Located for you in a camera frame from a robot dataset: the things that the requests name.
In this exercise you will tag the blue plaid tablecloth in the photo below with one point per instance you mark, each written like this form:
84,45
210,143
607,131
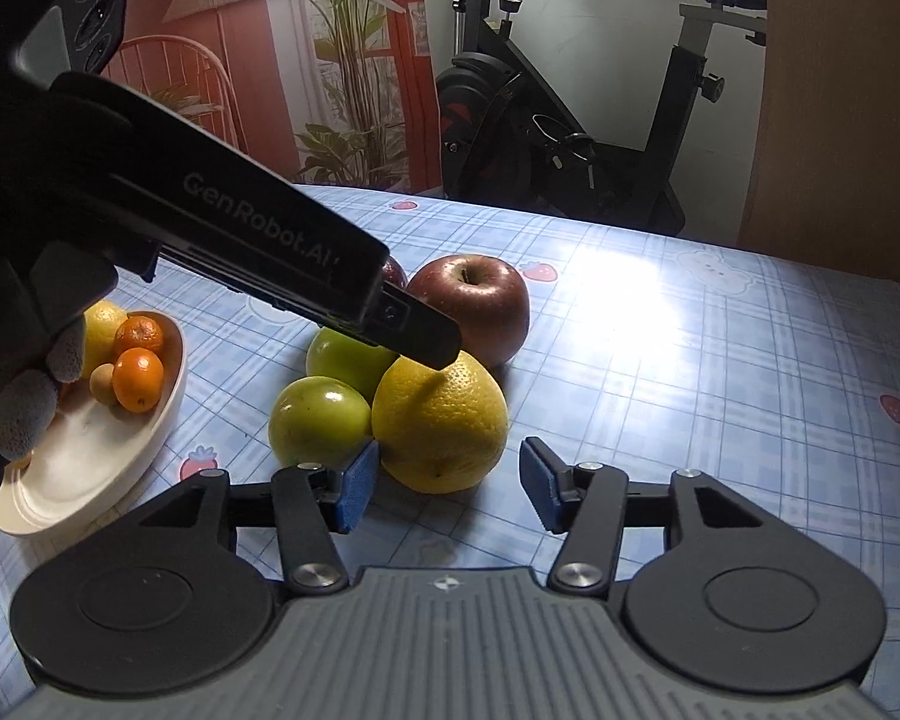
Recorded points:
682,360

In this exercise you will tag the small brown round fruit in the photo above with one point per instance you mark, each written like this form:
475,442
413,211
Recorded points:
103,382

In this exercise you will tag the wooden panel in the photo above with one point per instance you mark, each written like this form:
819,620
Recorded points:
840,90

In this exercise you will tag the large yellow orange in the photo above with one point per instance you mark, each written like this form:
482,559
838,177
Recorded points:
439,427

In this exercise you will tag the small orange mandarin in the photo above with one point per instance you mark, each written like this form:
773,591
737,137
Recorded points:
136,381
142,334

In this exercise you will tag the person's left hand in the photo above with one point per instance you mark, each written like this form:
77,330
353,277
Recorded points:
24,414

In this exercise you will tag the cream oval dish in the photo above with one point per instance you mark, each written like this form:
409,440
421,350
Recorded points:
82,457

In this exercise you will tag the wall poster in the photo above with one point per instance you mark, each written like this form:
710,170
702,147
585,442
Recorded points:
330,75

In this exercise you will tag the large red apple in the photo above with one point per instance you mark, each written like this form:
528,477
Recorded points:
480,307

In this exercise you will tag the black exercise bike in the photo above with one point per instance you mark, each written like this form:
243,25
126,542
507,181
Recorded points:
540,127

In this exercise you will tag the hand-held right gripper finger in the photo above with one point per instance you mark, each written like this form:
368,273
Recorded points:
540,491

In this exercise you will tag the green apple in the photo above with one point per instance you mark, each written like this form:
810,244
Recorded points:
315,421
337,364

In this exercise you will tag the yellow lemon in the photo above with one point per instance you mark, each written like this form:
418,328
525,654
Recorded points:
102,330

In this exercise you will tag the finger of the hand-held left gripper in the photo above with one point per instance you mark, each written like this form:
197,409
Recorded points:
420,334

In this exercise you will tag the dark red apple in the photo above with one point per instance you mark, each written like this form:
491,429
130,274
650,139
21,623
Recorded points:
395,274

